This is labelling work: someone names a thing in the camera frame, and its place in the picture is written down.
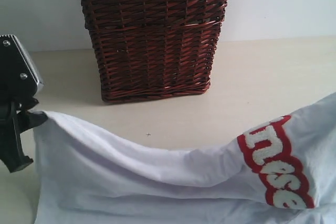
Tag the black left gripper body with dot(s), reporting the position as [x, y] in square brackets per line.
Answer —
[12, 154]

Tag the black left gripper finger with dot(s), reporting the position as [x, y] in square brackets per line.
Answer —
[33, 119]

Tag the white t-shirt red lettering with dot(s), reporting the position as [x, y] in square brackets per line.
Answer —
[282, 171]

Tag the dark brown wicker basket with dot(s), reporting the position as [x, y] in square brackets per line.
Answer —
[153, 49]

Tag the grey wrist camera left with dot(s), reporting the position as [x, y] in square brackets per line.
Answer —
[18, 71]

